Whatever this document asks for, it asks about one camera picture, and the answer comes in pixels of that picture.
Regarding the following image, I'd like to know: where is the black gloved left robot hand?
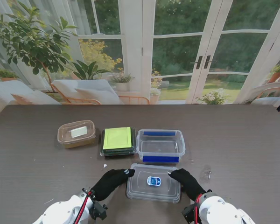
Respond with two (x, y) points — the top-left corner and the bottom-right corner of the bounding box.
(91, 168), (136, 202)

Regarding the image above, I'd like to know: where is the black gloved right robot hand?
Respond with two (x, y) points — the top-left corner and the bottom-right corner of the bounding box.
(167, 168), (212, 203)

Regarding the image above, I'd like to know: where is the black plastic tray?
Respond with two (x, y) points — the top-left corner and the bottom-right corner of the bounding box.
(100, 129), (138, 159)

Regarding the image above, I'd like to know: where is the clear lid with blue mark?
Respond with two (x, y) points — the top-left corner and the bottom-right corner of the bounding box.
(126, 162), (182, 204)

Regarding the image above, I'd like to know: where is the clear container with blue clips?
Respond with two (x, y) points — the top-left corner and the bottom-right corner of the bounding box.
(135, 129), (186, 165)

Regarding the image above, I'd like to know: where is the clear lid with green sheet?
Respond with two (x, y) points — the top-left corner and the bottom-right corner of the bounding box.
(100, 126), (138, 156)

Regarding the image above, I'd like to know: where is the brown kraft paper container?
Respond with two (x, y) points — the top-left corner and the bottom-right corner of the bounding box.
(57, 119), (96, 149)

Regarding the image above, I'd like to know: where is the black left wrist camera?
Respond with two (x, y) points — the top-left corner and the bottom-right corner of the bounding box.
(90, 200), (108, 221)

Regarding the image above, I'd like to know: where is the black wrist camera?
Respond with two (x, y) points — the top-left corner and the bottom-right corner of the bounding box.
(90, 200), (108, 221)
(181, 204), (198, 224)

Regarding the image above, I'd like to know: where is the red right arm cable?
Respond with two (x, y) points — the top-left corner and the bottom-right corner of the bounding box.
(194, 195), (203, 224)

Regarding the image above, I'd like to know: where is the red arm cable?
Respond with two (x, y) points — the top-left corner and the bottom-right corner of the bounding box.
(194, 195), (203, 224)
(74, 191), (95, 224)

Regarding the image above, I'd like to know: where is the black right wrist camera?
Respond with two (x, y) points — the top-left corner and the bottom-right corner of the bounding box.
(181, 204), (198, 224)

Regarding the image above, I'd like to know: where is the red left arm cable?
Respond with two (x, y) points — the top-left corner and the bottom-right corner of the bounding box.
(74, 191), (95, 224)

